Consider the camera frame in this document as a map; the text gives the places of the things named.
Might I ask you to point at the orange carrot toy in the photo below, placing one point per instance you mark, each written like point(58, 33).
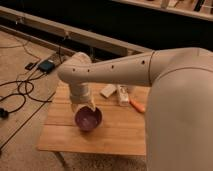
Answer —
point(139, 107)

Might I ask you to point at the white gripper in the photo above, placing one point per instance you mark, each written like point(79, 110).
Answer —
point(81, 95)

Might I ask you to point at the black plug on floor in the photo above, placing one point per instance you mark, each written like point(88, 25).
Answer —
point(3, 113)

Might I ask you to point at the white bottle lying down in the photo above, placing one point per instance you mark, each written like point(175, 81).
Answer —
point(123, 97)

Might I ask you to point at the blue power adapter box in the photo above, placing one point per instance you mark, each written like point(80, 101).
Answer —
point(46, 66)

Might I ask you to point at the purple ceramic bowl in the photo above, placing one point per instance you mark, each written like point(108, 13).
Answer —
point(87, 119)

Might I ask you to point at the small black device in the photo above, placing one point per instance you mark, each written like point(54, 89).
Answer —
point(30, 65)

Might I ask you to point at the wooden table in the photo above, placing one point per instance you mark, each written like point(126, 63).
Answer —
point(121, 132)

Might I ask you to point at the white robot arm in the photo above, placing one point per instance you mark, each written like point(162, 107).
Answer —
point(179, 113)

